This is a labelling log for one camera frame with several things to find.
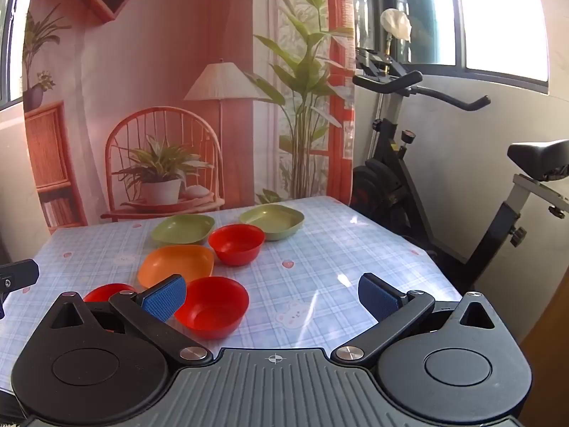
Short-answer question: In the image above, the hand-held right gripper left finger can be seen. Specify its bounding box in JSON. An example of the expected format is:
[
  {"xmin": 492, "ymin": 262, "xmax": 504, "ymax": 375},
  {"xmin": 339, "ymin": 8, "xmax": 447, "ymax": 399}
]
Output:
[{"xmin": 47, "ymin": 274, "xmax": 214, "ymax": 365}]

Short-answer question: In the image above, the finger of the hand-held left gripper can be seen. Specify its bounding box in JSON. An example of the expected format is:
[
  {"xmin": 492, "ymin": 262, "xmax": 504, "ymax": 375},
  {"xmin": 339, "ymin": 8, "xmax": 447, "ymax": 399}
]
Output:
[{"xmin": 0, "ymin": 259, "xmax": 40, "ymax": 318}]

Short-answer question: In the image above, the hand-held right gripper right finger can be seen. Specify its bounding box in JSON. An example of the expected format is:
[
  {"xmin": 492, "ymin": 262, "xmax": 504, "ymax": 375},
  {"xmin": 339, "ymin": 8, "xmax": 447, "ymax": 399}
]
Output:
[{"xmin": 331, "ymin": 272, "xmax": 510, "ymax": 365}]

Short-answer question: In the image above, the orange plate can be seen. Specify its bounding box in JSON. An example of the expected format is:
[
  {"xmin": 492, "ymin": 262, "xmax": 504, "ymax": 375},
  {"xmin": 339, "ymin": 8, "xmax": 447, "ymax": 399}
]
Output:
[{"xmin": 137, "ymin": 244, "xmax": 215, "ymax": 290}]

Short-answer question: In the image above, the red bowl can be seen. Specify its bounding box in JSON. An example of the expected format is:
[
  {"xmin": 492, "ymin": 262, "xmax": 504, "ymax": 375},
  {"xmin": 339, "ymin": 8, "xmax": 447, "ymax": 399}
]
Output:
[
  {"xmin": 208, "ymin": 225, "xmax": 266, "ymax": 267},
  {"xmin": 83, "ymin": 283, "xmax": 138, "ymax": 304},
  {"xmin": 174, "ymin": 276, "xmax": 250, "ymax": 338}
]

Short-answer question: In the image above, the green plate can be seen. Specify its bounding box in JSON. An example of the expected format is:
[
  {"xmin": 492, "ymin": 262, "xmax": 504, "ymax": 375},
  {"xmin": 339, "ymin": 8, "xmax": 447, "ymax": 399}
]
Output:
[
  {"xmin": 239, "ymin": 205, "xmax": 305, "ymax": 242},
  {"xmin": 151, "ymin": 214, "xmax": 216, "ymax": 247}
]

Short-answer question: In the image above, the blue plaid tablecloth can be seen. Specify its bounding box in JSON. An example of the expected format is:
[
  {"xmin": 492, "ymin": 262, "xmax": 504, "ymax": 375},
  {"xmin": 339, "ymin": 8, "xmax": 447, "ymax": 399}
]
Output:
[{"xmin": 0, "ymin": 196, "xmax": 463, "ymax": 405}]

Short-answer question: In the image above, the black exercise bike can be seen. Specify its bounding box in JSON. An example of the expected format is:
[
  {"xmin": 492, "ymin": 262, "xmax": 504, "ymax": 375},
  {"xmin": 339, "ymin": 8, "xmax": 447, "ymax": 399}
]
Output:
[{"xmin": 351, "ymin": 47, "xmax": 569, "ymax": 307}]

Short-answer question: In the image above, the printed room scene backdrop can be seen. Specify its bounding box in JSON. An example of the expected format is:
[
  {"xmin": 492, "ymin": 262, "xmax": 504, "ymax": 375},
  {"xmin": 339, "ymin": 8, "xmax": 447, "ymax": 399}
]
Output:
[{"xmin": 24, "ymin": 0, "xmax": 356, "ymax": 232}]

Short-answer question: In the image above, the narrow window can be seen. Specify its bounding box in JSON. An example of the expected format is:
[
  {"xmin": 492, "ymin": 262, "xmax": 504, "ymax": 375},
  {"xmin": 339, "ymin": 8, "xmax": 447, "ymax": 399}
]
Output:
[{"xmin": 0, "ymin": 0, "xmax": 28, "ymax": 107}]

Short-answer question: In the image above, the white plastic bag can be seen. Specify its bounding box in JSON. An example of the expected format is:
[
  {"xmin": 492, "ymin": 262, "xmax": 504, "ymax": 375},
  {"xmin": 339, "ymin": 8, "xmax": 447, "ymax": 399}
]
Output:
[{"xmin": 380, "ymin": 8, "xmax": 413, "ymax": 42}]

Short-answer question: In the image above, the large window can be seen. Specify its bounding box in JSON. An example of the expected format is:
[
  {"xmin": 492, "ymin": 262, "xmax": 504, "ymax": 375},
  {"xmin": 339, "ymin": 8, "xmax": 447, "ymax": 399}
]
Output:
[{"xmin": 356, "ymin": 0, "xmax": 552, "ymax": 94}]

